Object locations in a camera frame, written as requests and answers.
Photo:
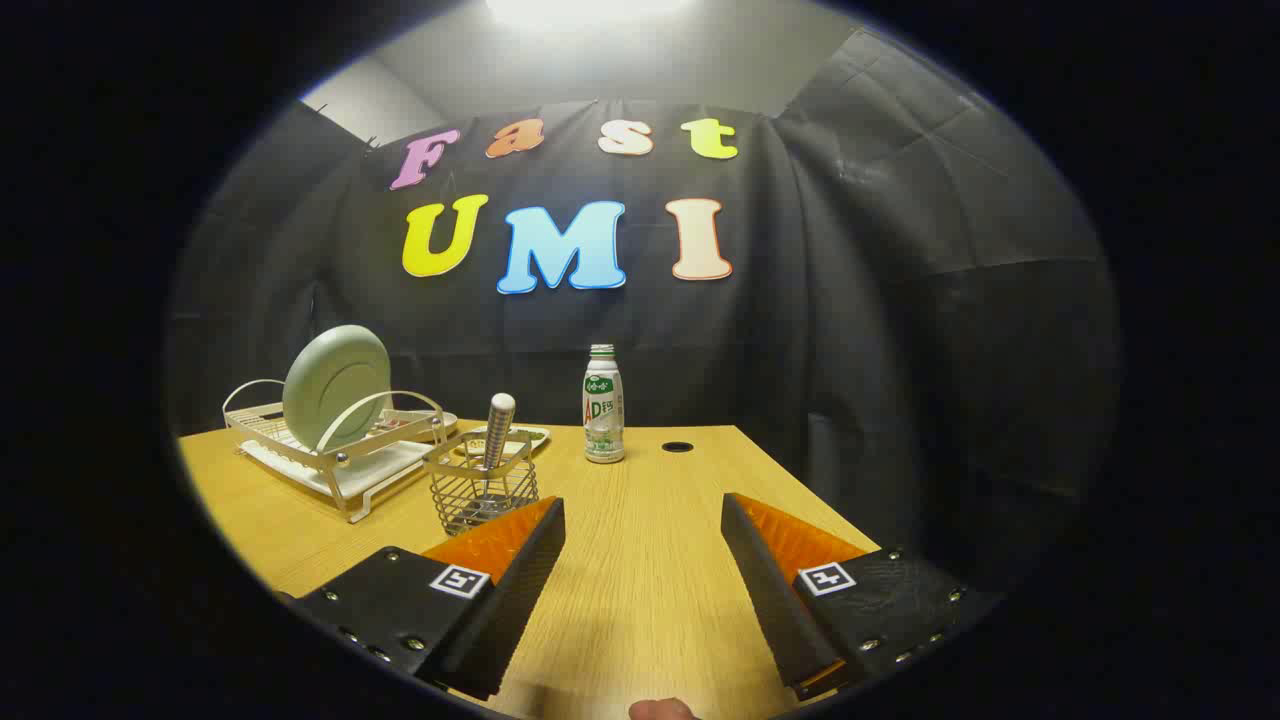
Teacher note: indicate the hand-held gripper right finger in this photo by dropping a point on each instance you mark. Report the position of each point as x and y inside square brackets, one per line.
[770, 590]

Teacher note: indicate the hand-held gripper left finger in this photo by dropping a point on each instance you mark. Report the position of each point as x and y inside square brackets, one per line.
[510, 610]

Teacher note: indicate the pale green plate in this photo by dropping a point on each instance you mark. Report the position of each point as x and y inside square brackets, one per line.
[335, 385]

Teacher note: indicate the white divided dish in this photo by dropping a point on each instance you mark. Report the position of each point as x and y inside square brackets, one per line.
[520, 438]

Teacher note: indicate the white plastic drip tray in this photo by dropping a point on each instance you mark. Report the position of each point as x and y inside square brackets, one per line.
[385, 460]

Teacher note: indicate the white drink bottle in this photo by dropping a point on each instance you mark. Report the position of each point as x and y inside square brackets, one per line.
[603, 420]

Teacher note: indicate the black backdrop cloth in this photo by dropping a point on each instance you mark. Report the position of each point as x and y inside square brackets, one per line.
[850, 350]

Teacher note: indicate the bright ceiling light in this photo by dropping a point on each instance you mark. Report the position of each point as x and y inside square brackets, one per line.
[585, 10]

